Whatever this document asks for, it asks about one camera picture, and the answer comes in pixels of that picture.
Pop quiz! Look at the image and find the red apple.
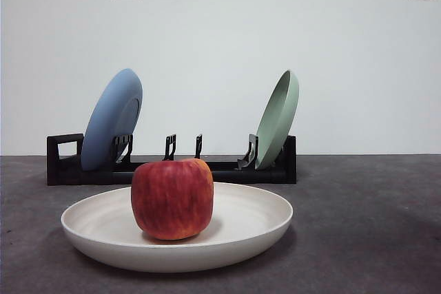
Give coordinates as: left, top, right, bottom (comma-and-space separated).
130, 157, 214, 241

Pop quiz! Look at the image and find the cream yellow plate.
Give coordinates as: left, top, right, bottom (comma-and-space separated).
61, 181, 294, 273

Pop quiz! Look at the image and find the green plate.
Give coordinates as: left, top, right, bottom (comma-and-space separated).
255, 69, 300, 170

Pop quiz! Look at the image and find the blue plate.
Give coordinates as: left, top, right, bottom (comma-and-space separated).
81, 67, 143, 171

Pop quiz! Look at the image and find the black plate rack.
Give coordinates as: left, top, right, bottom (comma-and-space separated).
46, 133, 297, 186

